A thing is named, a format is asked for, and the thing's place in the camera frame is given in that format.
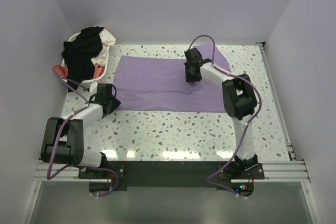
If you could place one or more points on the coral orange t shirt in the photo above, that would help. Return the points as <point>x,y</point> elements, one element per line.
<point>63,71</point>

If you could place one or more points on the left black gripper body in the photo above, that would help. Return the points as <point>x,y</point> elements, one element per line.
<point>114,103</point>

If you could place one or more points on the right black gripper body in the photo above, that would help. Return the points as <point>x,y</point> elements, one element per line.
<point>189,76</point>

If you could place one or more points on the purple t shirt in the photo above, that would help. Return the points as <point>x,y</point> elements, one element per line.
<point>149,84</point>

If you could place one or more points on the white laundry basket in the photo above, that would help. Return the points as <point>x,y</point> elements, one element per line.
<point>85,56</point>

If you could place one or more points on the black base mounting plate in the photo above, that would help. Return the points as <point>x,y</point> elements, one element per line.
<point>152,174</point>

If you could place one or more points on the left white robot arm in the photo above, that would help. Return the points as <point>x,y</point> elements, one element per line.
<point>64,141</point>

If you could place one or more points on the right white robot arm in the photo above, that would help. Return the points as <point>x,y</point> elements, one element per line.
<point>240,99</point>

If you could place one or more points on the white t shirt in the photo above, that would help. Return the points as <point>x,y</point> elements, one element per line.
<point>107,40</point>

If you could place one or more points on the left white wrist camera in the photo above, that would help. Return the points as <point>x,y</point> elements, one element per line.
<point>93,87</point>

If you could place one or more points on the black t shirt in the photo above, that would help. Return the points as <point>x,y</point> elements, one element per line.
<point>78,53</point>

